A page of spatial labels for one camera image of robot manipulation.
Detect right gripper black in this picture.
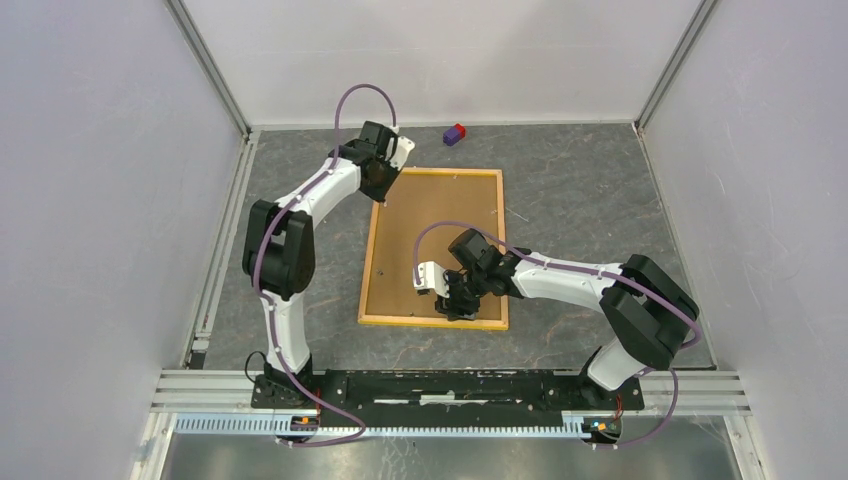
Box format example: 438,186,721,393
434,269,488,323

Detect yellow picture frame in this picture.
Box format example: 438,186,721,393
357,166,511,332

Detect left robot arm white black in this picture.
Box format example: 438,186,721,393
242,121,415,408

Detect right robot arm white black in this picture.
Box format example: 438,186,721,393
413,226,703,408

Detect purple red toy brick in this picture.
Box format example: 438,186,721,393
442,123,467,146

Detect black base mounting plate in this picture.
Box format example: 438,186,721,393
251,369,645,429

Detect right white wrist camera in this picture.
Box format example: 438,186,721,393
413,261,449,298

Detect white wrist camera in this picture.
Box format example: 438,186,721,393
389,136,416,171
413,261,449,298

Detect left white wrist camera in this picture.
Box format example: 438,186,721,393
389,136,416,171

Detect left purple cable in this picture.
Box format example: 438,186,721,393
251,83,401,449

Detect white slotted cable duct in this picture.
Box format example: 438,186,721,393
174,413,590,440

